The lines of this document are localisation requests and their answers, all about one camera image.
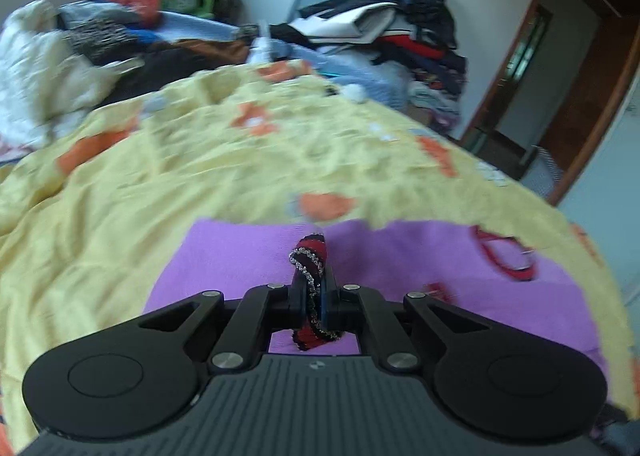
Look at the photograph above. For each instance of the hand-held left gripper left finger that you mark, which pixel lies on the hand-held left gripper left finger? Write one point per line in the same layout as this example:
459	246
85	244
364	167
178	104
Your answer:
301	298

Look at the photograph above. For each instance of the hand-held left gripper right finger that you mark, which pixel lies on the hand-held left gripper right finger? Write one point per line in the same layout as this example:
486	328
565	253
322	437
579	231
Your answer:
328	300

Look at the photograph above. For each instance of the purple garment with red trim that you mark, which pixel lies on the purple garment with red trim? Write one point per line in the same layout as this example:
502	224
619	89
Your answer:
240	256

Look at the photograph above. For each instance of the pile of clothes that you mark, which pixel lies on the pile of clothes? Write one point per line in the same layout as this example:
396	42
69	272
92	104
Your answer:
415	36

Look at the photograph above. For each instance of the yellow flower print blanket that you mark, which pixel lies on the yellow flower print blanket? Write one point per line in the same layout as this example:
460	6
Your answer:
200	161

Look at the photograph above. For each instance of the small white ball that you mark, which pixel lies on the small white ball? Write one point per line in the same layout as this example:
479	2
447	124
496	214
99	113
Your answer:
356	93

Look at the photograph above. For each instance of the grey checked cloth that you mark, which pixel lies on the grey checked cloth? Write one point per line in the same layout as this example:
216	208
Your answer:
545	171

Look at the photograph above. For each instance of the brown and black clothing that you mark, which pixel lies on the brown and black clothing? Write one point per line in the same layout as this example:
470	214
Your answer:
165	66

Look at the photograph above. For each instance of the light blue blanket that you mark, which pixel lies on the light blue blanket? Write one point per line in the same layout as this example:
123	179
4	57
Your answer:
210	28

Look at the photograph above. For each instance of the green stool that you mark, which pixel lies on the green stool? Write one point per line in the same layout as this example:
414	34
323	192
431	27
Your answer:
204	1

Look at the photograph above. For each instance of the wooden door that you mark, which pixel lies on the wooden door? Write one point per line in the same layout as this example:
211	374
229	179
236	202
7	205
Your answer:
590	111

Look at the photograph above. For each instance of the black and white patterned cloth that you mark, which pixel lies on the black and white patterned cloth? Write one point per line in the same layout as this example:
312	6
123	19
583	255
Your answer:
95	38

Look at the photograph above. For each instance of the white quilt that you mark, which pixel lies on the white quilt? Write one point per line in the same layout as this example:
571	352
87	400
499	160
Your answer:
35	66

